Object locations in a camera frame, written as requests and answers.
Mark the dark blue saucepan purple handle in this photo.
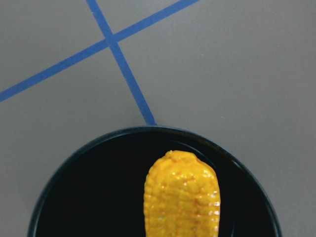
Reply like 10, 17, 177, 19
28, 126, 282, 237

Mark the yellow plastic corn cob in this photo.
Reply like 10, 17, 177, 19
143, 150, 221, 237

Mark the brown table mat blue grid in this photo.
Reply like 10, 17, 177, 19
0, 0, 316, 237

